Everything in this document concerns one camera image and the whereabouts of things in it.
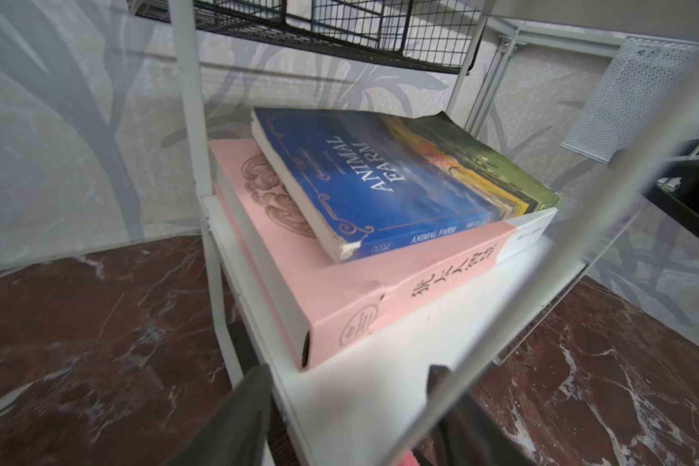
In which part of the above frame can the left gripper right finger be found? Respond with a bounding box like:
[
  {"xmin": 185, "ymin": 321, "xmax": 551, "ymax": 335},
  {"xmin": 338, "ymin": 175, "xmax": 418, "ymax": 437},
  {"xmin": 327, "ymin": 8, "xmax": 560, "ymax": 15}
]
[{"xmin": 431, "ymin": 393, "xmax": 535, "ymax": 466}]

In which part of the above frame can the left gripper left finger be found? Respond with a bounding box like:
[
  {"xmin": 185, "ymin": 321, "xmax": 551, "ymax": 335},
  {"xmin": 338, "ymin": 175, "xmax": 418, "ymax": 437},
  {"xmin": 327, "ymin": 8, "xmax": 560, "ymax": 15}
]
[{"xmin": 168, "ymin": 365, "xmax": 274, "ymax": 466}]

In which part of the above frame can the black wire wall basket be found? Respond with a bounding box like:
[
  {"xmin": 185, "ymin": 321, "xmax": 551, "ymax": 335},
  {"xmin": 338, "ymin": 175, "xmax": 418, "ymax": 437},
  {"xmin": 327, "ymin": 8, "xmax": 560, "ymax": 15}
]
[{"xmin": 129, "ymin": 0, "xmax": 490, "ymax": 75}]

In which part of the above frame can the pink fluffy cloth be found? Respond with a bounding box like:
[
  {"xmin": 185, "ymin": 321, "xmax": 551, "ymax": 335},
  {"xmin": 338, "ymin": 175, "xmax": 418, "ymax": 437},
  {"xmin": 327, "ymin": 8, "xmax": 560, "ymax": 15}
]
[{"xmin": 397, "ymin": 450, "xmax": 419, "ymax": 466}]

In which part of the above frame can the white two-tier bookshelf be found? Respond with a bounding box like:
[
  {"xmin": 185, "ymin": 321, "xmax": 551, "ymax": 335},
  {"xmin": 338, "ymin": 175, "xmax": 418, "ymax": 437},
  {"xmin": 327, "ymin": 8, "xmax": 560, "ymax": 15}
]
[{"xmin": 169, "ymin": 1, "xmax": 699, "ymax": 465}]

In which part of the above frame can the white mesh wall basket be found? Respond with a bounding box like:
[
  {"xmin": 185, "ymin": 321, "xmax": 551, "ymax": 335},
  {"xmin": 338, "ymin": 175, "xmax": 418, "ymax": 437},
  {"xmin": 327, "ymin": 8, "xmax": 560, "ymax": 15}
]
[{"xmin": 561, "ymin": 36, "xmax": 699, "ymax": 163}]

